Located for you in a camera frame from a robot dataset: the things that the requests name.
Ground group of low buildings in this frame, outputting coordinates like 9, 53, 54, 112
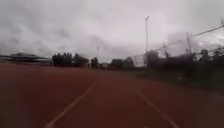
99, 56, 136, 71

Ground red running track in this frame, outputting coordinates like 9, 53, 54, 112
0, 63, 224, 128

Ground row of dark trees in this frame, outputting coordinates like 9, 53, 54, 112
51, 52, 100, 70

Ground dark fence with bushes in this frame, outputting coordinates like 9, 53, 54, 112
133, 46, 224, 83

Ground dark grass strip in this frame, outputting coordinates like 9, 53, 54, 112
131, 70, 224, 94

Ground low long building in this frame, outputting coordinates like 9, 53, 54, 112
0, 52, 53, 67

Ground overhead wires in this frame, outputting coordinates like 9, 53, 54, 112
159, 23, 224, 51

